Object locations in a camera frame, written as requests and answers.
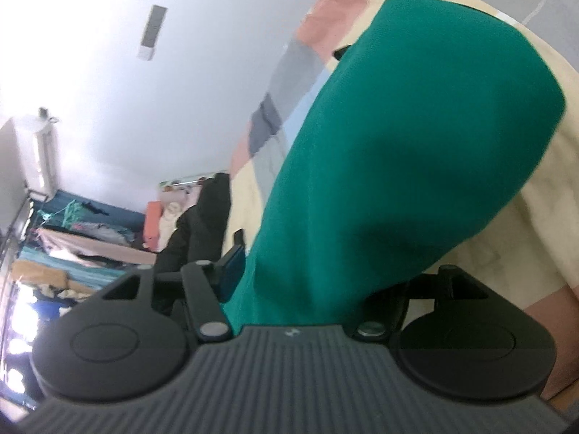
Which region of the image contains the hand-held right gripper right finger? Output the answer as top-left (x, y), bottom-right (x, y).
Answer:
top-left (350, 264), bottom-right (502, 341)

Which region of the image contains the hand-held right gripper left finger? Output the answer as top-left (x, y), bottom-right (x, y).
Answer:
top-left (102, 230), bottom-right (248, 343)

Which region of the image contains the green hoodie with cream lining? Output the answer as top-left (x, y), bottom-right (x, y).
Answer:
top-left (221, 0), bottom-right (567, 328)

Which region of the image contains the row of hanging clothes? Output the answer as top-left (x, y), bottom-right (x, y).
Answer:
top-left (0, 190), bottom-right (159, 322)

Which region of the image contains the black jacket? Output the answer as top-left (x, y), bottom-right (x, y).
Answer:
top-left (155, 172), bottom-right (232, 277)

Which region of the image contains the orange folded cloth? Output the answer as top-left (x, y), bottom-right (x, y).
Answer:
top-left (144, 200), bottom-right (164, 252)

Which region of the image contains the patchwork bed blanket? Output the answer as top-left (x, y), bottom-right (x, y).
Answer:
top-left (224, 0), bottom-right (579, 405)

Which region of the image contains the white air conditioner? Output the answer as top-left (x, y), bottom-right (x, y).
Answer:
top-left (13, 114), bottom-right (61, 196)

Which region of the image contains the grey and white wall panel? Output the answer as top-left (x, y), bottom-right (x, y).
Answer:
top-left (138, 4), bottom-right (169, 62)

